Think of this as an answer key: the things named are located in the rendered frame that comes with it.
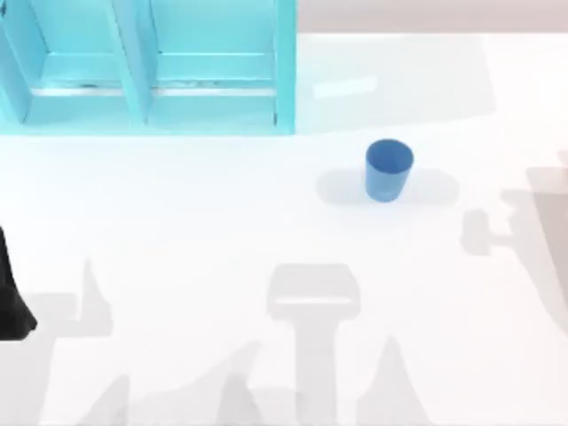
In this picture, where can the blue cup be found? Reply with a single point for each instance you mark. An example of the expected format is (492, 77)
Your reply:
(387, 174)

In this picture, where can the light blue rack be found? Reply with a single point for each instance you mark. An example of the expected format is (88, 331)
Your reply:
(133, 66)

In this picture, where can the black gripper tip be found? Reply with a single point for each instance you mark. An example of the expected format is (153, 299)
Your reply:
(12, 310)

